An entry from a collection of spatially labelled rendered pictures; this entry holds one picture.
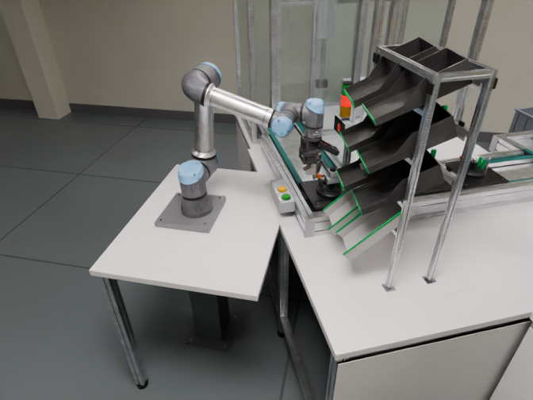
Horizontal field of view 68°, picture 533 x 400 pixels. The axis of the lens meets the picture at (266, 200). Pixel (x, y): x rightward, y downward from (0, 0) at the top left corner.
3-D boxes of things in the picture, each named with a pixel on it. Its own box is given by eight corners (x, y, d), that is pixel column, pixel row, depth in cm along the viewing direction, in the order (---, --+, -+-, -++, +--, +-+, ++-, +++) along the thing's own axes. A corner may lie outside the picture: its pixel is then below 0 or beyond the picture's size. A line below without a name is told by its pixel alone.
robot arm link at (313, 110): (305, 96, 162) (327, 98, 160) (304, 121, 168) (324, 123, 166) (302, 102, 156) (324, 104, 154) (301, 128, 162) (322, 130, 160)
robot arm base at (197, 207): (174, 214, 185) (170, 197, 180) (192, 198, 197) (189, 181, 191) (202, 221, 180) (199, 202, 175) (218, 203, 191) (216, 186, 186)
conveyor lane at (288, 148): (314, 229, 179) (315, 211, 173) (270, 148, 247) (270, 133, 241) (372, 220, 184) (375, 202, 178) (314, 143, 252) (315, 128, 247)
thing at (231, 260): (90, 275, 161) (88, 270, 159) (177, 168, 234) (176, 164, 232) (258, 301, 148) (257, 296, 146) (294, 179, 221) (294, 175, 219)
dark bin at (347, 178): (344, 192, 144) (338, 176, 140) (337, 174, 155) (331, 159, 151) (419, 161, 139) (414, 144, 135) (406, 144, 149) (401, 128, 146)
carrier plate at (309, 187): (315, 213, 174) (315, 209, 173) (298, 185, 193) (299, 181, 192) (365, 205, 178) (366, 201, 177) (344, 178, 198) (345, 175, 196)
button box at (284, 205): (280, 213, 182) (280, 202, 179) (270, 190, 199) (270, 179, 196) (295, 211, 184) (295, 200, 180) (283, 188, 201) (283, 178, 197)
